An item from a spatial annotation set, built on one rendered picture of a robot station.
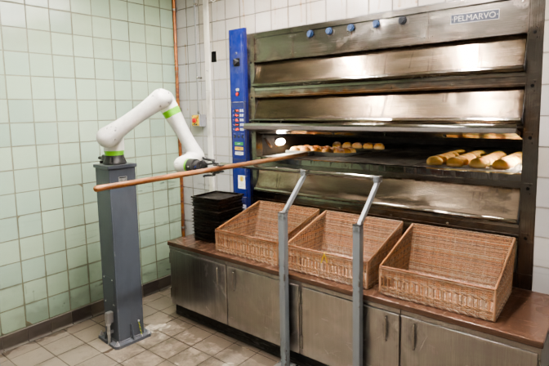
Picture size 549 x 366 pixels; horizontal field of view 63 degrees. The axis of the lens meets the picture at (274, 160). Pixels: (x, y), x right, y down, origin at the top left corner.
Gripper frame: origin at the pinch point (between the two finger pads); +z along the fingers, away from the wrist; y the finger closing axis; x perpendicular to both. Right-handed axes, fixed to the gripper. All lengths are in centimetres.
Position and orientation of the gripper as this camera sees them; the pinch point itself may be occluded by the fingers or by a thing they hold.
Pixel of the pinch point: (218, 168)
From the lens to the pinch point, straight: 271.4
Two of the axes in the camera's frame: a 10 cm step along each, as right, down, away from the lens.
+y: 0.2, 9.9, 1.1
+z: 7.7, 0.6, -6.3
